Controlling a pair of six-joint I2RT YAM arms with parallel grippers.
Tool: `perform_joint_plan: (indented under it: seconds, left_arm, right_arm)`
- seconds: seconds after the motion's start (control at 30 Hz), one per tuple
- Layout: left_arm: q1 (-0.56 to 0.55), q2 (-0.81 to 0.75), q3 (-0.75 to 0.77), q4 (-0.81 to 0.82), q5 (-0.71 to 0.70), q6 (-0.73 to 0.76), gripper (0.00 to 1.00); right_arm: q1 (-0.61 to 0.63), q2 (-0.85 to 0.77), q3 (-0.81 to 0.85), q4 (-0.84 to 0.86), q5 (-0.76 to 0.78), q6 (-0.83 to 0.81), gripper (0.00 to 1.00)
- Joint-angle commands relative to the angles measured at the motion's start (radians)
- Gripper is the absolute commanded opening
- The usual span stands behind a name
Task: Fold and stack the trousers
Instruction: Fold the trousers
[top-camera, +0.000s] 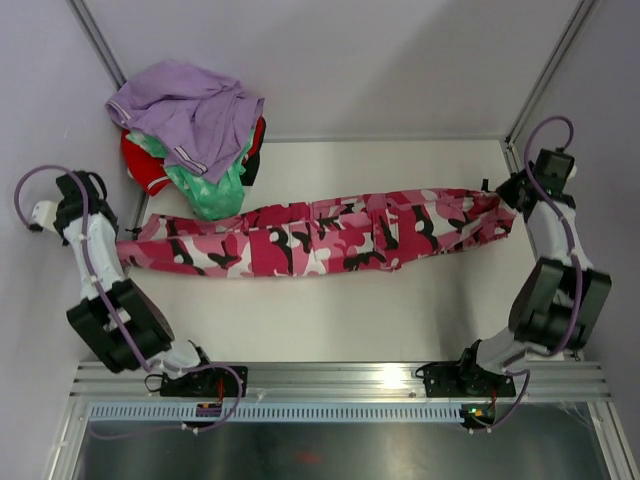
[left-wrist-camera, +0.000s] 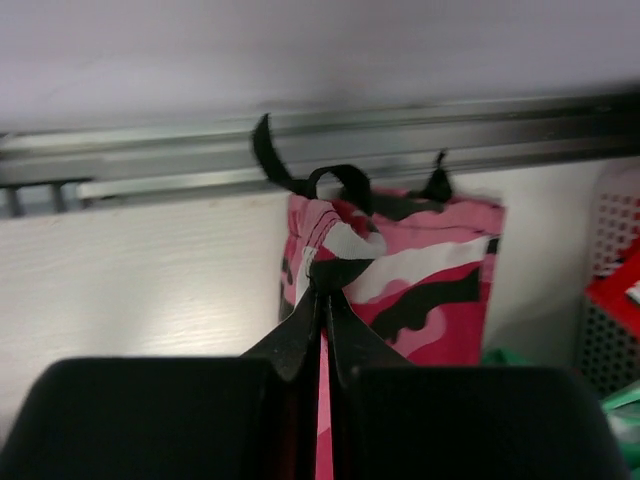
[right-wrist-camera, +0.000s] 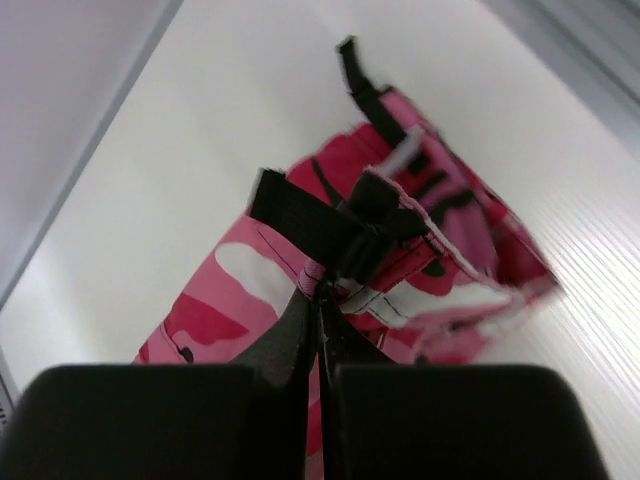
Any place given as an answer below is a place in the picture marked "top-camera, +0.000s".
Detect pink camouflage trousers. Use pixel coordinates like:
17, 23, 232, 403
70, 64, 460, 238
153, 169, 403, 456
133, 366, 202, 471
116, 188, 517, 278

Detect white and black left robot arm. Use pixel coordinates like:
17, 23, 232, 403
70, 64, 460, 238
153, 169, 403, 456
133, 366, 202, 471
13, 165, 218, 397

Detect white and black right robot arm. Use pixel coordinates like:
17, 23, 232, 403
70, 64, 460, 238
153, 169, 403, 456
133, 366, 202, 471
455, 147, 612, 396

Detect black garment in pile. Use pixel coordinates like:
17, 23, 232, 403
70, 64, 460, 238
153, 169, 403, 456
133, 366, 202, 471
240, 116, 266, 187

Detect green tie-dye garment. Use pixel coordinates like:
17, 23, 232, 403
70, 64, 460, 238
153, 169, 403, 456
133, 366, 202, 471
127, 131, 253, 220

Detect purple shirt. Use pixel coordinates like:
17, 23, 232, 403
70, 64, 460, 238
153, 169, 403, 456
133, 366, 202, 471
106, 61, 264, 183

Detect red garment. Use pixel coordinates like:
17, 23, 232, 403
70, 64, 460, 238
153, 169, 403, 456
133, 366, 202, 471
120, 130, 171, 196

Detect aluminium right corner post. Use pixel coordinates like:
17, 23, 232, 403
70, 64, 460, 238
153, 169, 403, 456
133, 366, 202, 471
504, 0, 600, 148

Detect aluminium corner post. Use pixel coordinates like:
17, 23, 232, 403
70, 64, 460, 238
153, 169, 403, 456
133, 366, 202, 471
504, 0, 600, 148
67, 0, 126, 90

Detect aluminium front rail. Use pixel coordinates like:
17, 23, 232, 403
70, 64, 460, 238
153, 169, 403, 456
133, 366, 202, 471
70, 360, 612, 403

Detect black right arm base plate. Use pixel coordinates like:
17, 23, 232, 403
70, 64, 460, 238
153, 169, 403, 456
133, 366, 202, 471
415, 362, 516, 398

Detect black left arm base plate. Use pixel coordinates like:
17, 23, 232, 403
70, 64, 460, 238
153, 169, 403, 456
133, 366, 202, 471
159, 365, 249, 400

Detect aluminium left side rail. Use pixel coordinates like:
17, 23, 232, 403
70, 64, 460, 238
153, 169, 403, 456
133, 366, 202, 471
127, 192, 149, 237

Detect aluminium left corner post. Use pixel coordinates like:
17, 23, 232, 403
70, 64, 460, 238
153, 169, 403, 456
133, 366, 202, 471
67, 0, 126, 90

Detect white slotted cable duct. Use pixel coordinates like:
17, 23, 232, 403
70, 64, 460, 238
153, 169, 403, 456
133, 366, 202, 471
88, 401, 462, 423

